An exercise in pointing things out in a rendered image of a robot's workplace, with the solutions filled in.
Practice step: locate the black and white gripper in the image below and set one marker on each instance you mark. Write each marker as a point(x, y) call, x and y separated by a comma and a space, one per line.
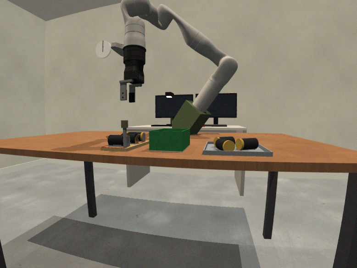
point(133, 52)

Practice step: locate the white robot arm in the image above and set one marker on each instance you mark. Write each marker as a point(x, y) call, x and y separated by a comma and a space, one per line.
point(161, 18)

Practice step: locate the tan circuit board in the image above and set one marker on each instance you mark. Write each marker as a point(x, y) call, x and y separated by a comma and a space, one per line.
point(127, 145)

